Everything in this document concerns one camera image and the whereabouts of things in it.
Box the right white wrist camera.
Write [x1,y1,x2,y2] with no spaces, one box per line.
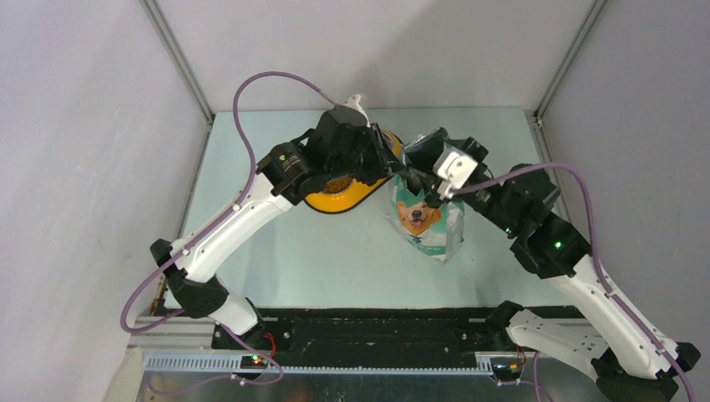
[433,147,479,200]

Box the left steel bowl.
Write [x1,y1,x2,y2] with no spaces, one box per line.
[322,176,356,195]

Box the yellow double bowl feeder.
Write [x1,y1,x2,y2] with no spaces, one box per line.
[303,129,404,214]

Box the green pet food bag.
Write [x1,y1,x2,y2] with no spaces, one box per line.
[386,127,467,264]

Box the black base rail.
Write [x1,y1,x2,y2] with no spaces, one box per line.
[242,307,519,366]

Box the grey slotted cable duct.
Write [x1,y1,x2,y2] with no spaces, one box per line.
[144,353,493,375]

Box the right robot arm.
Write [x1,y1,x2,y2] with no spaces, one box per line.
[404,135,701,401]

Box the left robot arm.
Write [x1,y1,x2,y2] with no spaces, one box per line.
[150,105,403,349]

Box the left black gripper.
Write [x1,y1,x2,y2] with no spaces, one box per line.
[327,123,406,185]

